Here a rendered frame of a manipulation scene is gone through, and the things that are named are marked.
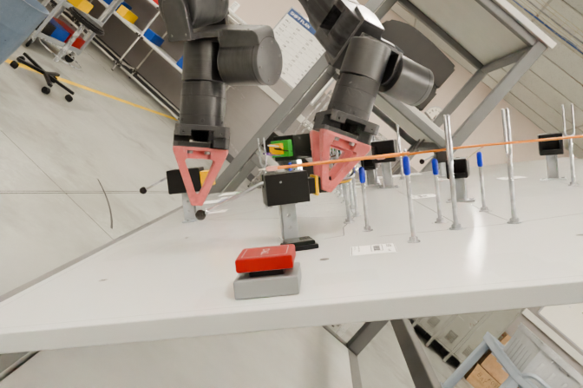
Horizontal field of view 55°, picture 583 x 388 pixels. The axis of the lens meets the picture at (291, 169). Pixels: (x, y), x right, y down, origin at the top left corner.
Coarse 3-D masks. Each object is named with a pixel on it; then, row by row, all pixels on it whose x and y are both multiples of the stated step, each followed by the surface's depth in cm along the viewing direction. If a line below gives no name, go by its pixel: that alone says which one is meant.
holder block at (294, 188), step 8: (264, 176) 71; (272, 176) 71; (280, 176) 71; (288, 176) 71; (296, 176) 71; (304, 176) 71; (264, 184) 72; (272, 184) 71; (280, 184) 71; (288, 184) 71; (296, 184) 71; (304, 184) 72; (264, 192) 73; (272, 192) 71; (280, 192) 71; (288, 192) 71; (296, 192) 71; (304, 192) 72; (264, 200) 74; (272, 200) 71; (280, 200) 71; (288, 200) 71; (296, 200) 71; (304, 200) 72
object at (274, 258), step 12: (252, 252) 50; (264, 252) 50; (276, 252) 49; (288, 252) 49; (240, 264) 48; (252, 264) 48; (264, 264) 48; (276, 264) 48; (288, 264) 48; (252, 276) 49
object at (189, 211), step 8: (192, 168) 102; (200, 168) 104; (168, 176) 103; (176, 176) 103; (192, 176) 102; (152, 184) 105; (168, 184) 103; (176, 184) 103; (200, 184) 103; (144, 192) 105; (168, 192) 103; (176, 192) 103; (184, 192) 103; (184, 200) 104; (184, 208) 104; (192, 208) 104; (184, 216) 104; (192, 216) 104
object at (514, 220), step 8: (504, 112) 69; (504, 120) 69; (504, 128) 69; (504, 136) 69; (512, 168) 68; (512, 176) 68; (512, 184) 68; (512, 192) 68; (512, 200) 68; (512, 208) 69; (512, 216) 69
